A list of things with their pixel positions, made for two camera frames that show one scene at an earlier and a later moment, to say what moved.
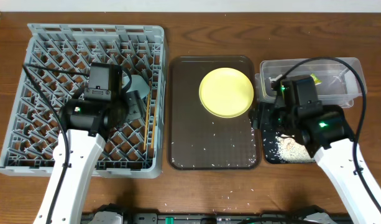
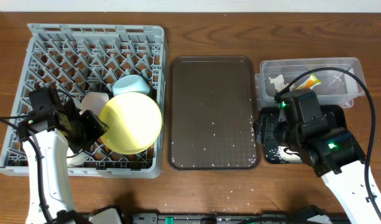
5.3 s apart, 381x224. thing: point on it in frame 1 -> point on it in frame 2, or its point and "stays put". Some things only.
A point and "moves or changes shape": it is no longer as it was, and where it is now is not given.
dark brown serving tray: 198,140 stays put
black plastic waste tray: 280,147 stays put
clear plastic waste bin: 338,80 stays put
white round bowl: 130,83 moves or changes shape
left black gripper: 135,106 -> 94,127
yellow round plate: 225,93 -> 134,122
